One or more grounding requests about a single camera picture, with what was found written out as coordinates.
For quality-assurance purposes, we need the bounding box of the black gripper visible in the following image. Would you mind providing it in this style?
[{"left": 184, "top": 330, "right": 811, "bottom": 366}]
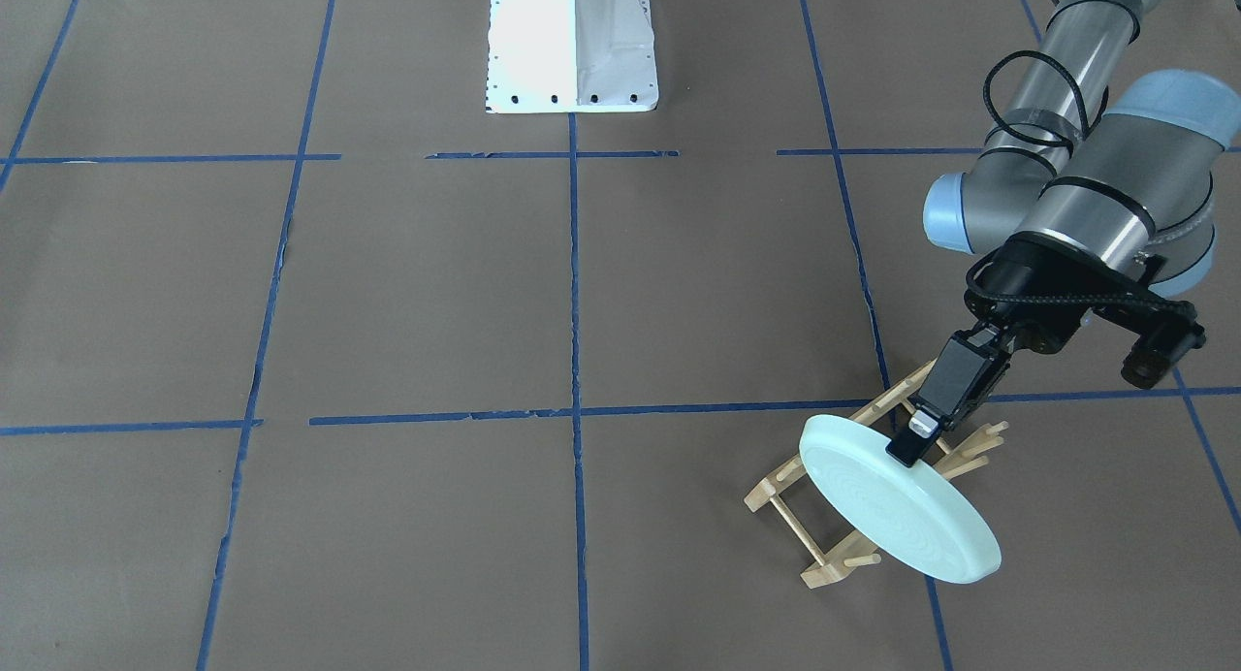
[{"left": 886, "top": 233, "right": 1195, "bottom": 468}]

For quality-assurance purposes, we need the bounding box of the light green round plate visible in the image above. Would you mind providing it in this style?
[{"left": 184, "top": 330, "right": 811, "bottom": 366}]
[{"left": 798, "top": 414, "right": 1001, "bottom": 584}]

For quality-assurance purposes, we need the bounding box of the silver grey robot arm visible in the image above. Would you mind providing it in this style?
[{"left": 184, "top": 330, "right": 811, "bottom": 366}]
[{"left": 887, "top": 0, "right": 1239, "bottom": 466}]

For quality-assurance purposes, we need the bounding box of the wooden dish rack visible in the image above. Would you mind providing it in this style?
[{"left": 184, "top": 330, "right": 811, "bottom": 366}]
[{"left": 745, "top": 365, "right": 1009, "bottom": 589}]

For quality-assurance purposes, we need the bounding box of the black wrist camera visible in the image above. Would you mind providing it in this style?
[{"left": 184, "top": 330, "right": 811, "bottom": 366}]
[{"left": 1121, "top": 313, "right": 1206, "bottom": 389}]

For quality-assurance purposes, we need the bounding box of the black braided cable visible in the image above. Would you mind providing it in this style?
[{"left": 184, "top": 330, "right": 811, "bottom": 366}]
[{"left": 965, "top": 48, "right": 1195, "bottom": 315}]

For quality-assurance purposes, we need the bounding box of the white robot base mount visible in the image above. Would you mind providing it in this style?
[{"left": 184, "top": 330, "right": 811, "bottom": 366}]
[{"left": 485, "top": 0, "right": 660, "bottom": 114}]

